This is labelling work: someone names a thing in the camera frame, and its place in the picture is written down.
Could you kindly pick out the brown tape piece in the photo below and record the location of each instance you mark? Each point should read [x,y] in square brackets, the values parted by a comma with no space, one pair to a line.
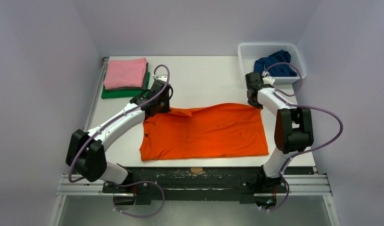
[196,170]

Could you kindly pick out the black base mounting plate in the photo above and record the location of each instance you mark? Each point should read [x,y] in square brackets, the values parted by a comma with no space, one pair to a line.
[159,195]

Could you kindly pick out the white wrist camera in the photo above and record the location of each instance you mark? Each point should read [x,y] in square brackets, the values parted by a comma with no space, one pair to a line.
[267,78]
[162,78]

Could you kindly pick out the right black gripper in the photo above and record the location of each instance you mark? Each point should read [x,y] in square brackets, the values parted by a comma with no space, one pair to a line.
[254,100]

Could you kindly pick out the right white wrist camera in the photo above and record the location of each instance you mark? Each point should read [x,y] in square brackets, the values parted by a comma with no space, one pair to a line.
[267,78]

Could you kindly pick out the white plastic basket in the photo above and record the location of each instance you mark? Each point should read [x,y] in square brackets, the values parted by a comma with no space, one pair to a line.
[257,56]

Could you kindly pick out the aluminium frame rail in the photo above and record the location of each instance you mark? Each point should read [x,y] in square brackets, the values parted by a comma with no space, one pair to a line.
[79,187]

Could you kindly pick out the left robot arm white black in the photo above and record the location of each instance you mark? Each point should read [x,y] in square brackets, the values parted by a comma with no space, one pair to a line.
[86,151]

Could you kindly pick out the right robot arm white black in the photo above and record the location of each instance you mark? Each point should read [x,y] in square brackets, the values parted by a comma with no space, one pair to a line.
[292,135]

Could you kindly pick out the folded pink t shirt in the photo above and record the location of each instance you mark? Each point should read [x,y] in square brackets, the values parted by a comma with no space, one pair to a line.
[125,73]

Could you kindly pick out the orange t shirt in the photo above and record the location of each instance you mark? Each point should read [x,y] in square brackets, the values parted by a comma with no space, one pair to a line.
[219,131]

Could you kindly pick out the folded green t shirt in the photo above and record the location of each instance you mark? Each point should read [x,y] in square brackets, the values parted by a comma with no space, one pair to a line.
[105,94]

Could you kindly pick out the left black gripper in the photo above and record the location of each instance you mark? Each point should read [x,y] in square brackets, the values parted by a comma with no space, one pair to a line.
[154,110]

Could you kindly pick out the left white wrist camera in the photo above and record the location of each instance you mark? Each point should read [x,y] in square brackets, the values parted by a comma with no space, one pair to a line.
[162,78]

